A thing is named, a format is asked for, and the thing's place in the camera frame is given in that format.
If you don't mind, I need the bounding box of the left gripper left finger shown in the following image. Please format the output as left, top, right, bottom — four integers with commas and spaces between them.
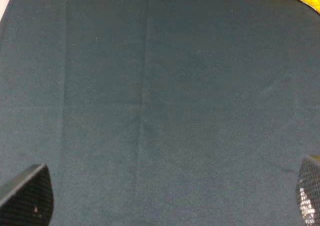
0, 163, 54, 226

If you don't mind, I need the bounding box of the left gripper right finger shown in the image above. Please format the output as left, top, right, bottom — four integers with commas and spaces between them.
296, 155, 320, 226

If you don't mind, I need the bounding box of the black tablecloth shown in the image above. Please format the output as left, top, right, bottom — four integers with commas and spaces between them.
0, 0, 320, 226

